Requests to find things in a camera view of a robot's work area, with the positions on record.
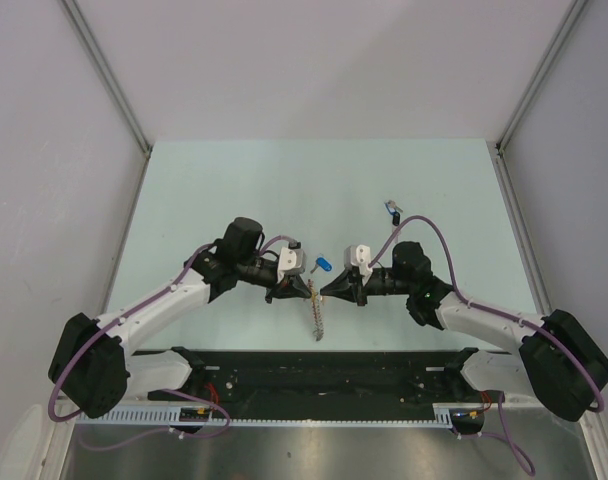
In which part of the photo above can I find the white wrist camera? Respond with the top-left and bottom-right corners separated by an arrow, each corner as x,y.
343,244 -> 373,278
277,242 -> 306,282

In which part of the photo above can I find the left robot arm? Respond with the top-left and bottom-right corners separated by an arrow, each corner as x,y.
47,217 -> 312,422

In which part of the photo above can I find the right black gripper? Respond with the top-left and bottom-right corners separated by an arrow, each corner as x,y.
320,268 -> 412,307

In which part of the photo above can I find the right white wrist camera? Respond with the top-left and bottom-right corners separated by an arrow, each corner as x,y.
343,244 -> 373,278

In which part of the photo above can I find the dark blue tag key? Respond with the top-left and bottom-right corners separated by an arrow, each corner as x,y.
384,200 -> 403,227

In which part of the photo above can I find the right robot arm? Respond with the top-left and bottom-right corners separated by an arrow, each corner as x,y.
321,241 -> 608,421

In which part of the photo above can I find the left aluminium corner post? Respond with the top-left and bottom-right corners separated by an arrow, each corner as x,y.
57,0 -> 152,159

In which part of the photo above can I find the right aluminium corner post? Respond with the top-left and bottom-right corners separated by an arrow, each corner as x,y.
494,0 -> 592,156

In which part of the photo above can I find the white cable duct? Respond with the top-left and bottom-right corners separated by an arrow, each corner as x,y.
77,405 -> 453,429

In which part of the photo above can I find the right side aluminium rail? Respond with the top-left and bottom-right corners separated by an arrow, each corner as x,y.
487,142 -> 553,314

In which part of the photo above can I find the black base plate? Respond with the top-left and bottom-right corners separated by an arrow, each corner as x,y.
133,348 -> 505,434

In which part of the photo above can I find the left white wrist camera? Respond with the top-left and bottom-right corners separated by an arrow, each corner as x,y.
277,242 -> 306,282

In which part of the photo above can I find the aluminium corner post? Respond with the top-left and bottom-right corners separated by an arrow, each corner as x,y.
494,0 -> 592,156
57,0 -> 152,159

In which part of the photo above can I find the aluminium frame rail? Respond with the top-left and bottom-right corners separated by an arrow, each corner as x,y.
53,389 -> 605,426

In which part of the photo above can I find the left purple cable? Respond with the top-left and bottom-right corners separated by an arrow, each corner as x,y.
48,233 -> 232,451

